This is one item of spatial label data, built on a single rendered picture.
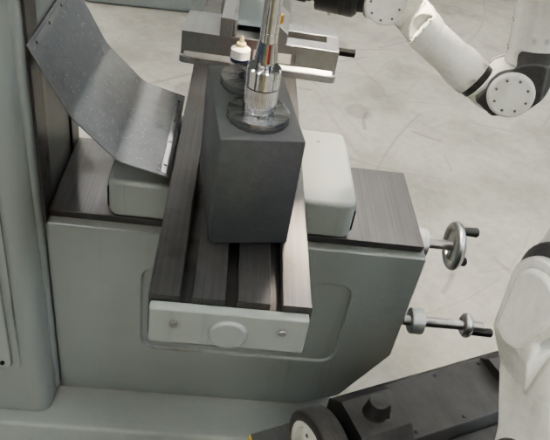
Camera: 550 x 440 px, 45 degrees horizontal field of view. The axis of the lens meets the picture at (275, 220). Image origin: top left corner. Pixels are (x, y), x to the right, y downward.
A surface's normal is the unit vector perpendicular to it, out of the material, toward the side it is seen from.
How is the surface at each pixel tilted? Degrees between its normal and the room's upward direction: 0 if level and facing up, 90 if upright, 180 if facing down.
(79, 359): 90
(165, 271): 0
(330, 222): 90
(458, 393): 0
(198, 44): 90
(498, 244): 0
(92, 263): 90
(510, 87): 82
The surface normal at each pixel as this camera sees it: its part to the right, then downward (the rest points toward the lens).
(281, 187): 0.15, 0.63
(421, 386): 0.14, -0.77
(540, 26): -0.22, 0.47
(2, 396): 0.04, 0.47
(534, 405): -0.91, 0.15
